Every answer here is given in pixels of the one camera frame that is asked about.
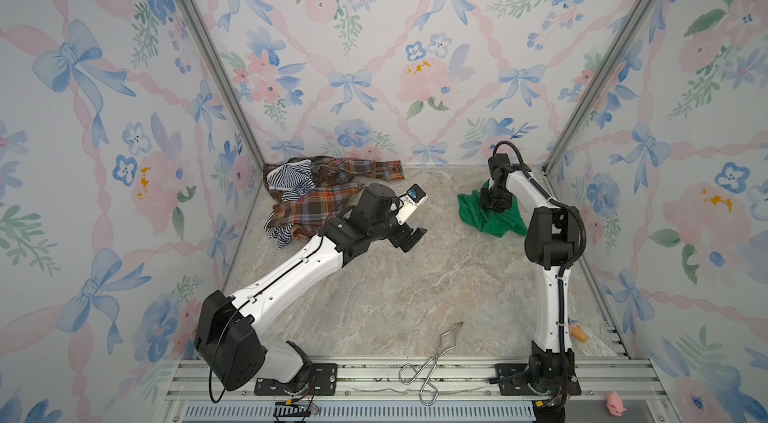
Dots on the green cloth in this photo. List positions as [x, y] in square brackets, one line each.
[490, 222]

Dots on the black white striped cloth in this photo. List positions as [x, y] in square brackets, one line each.
[293, 181]

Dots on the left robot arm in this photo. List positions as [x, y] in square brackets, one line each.
[229, 326]

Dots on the metal tongs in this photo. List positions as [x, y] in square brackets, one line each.
[409, 373]

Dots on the ice cream cone toy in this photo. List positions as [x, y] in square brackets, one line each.
[577, 332]

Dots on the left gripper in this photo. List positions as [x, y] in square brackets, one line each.
[405, 231]

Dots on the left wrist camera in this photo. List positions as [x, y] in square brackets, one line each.
[409, 202]

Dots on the plaid flannel shirt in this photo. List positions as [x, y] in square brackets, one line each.
[335, 185]

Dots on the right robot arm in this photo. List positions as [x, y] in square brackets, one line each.
[555, 240]

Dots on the pink pig toy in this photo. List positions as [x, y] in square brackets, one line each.
[615, 404]

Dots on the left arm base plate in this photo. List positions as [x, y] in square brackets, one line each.
[316, 379]

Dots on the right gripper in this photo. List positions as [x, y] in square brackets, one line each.
[485, 205]

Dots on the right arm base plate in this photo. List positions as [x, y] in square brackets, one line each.
[510, 381]

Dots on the aluminium rail frame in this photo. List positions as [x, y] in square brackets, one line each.
[368, 390]

